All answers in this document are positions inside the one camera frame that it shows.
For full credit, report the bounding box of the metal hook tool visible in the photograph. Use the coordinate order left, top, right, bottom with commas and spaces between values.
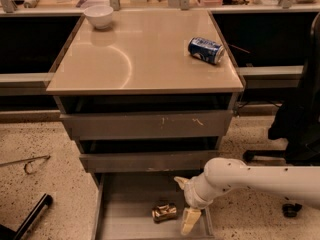
0, 155, 51, 168

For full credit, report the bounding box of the grey drawer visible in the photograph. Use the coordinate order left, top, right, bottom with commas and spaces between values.
79, 150, 219, 173
91, 172, 214, 240
61, 110, 232, 140

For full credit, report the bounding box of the black office chair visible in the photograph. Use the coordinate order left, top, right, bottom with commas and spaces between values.
242, 12, 320, 218

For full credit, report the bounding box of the grey middle drawer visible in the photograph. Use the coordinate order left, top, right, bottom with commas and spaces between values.
79, 150, 219, 173

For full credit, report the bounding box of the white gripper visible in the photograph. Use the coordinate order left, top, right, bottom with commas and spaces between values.
174, 176, 214, 235

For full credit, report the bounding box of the white bowl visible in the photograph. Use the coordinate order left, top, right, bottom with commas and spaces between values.
84, 5, 113, 29

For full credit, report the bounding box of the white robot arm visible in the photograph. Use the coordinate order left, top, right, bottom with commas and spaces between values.
174, 158, 320, 235

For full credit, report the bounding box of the blue soda can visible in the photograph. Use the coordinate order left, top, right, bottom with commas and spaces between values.
188, 37, 225, 65

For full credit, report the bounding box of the grey drawer cabinet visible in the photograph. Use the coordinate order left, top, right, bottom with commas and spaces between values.
45, 9, 245, 240

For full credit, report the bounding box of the grey bottom drawer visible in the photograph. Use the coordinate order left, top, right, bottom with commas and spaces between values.
91, 172, 214, 240

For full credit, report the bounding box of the grey top drawer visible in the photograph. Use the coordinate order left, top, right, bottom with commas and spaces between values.
61, 110, 232, 140

